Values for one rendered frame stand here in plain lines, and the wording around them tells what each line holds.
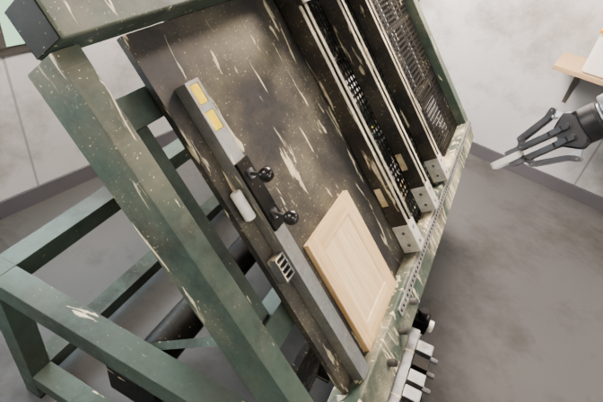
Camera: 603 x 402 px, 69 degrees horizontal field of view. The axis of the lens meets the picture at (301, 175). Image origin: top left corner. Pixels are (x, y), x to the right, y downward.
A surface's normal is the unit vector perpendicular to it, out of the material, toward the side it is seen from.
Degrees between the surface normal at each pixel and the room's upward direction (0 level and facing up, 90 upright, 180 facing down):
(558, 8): 90
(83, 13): 50
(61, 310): 0
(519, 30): 90
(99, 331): 0
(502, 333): 0
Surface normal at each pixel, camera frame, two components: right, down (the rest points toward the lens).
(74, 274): 0.14, -0.80
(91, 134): -0.44, 0.48
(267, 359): 0.77, -0.24
